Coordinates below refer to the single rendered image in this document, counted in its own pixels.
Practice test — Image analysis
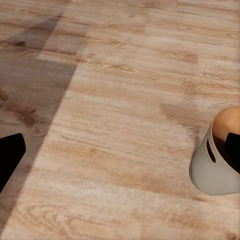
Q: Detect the trash can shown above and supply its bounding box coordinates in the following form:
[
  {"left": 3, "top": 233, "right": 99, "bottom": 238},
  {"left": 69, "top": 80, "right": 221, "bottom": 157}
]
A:
[{"left": 189, "top": 105, "right": 240, "bottom": 196}]

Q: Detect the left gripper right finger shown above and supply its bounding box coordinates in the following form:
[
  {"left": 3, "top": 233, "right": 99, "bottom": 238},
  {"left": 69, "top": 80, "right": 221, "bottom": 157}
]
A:
[{"left": 224, "top": 132, "right": 240, "bottom": 173}]

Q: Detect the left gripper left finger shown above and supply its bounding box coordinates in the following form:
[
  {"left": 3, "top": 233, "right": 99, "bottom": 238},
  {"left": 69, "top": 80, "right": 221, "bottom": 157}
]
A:
[{"left": 0, "top": 133, "right": 26, "bottom": 193}]

